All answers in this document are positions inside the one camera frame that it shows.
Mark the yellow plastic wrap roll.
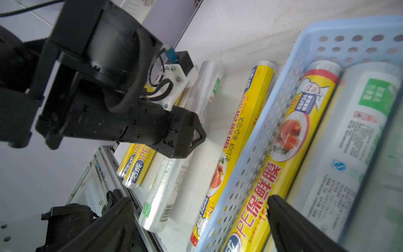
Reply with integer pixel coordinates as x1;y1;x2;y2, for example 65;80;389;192
222;60;342;252

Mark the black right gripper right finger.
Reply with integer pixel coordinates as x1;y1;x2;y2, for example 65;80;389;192
267;195;345;252

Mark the yellow roll far left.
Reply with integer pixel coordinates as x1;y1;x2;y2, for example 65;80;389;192
116;143;140;178

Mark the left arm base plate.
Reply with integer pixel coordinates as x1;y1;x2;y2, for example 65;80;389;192
36;190;123;252

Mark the blue plastic basket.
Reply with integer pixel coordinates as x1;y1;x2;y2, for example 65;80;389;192
196;15;403;252

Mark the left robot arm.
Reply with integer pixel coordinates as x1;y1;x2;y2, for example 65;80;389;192
1;1;206;159

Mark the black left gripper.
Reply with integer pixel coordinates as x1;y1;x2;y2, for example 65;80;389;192
35;79;206;159

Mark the clear wrap roll red label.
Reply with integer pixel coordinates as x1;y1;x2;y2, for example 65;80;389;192
342;105;403;252

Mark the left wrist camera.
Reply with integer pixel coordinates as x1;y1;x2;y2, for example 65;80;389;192
146;45;198;111

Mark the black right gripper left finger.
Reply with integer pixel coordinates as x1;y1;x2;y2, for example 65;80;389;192
59;197;135;252

